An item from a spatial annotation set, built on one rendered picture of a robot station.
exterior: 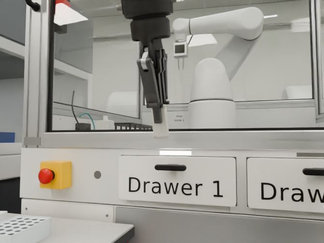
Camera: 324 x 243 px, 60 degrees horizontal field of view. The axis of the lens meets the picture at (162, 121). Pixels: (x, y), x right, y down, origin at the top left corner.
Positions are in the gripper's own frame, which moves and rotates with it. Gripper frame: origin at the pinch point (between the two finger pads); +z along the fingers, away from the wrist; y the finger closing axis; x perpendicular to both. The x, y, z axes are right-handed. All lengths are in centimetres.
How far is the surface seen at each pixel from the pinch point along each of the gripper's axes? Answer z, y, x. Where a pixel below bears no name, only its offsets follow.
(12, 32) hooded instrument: -26, -53, -79
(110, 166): 14.5, -7.7, -17.4
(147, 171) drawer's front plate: 14.5, -5.7, -6.3
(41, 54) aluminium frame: -15.7, -19.7, -41.1
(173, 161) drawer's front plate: 12.0, -6.6, 0.4
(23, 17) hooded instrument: -33, -62, -79
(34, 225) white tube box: 17.2, 14.6, -24.0
